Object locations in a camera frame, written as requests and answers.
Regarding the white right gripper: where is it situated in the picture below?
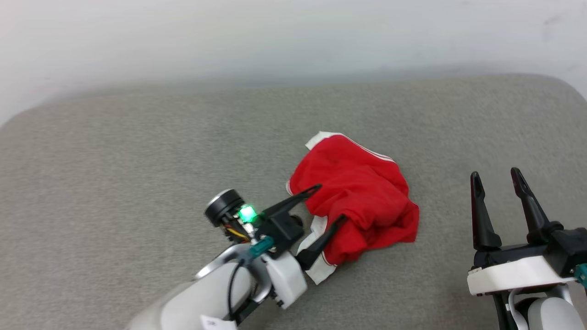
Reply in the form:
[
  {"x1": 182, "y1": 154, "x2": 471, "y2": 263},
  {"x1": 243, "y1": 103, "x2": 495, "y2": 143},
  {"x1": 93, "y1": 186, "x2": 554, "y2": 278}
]
[{"x1": 467, "y1": 167, "x2": 576, "y2": 296}]

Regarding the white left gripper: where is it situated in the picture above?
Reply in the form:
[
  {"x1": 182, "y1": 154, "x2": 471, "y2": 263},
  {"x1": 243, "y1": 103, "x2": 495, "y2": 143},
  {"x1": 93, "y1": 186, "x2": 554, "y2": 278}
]
[{"x1": 262, "y1": 184, "x2": 347, "y2": 309}]

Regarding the red white sleeveless jersey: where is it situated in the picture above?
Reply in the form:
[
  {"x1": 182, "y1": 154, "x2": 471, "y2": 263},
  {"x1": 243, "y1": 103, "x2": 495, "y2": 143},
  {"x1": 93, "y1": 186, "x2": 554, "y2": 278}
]
[{"x1": 286, "y1": 131, "x2": 420, "y2": 286}]

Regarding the white paper label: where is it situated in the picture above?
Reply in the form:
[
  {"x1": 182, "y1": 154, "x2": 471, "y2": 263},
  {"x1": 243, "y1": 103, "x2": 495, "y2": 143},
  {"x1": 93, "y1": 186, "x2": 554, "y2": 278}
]
[{"x1": 199, "y1": 315, "x2": 238, "y2": 330}]

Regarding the grey fabric sofa cushion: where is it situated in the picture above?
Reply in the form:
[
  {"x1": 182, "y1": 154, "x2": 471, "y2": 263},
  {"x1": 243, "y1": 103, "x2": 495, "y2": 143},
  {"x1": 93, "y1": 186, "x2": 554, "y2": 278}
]
[{"x1": 0, "y1": 73, "x2": 587, "y2": 330}]

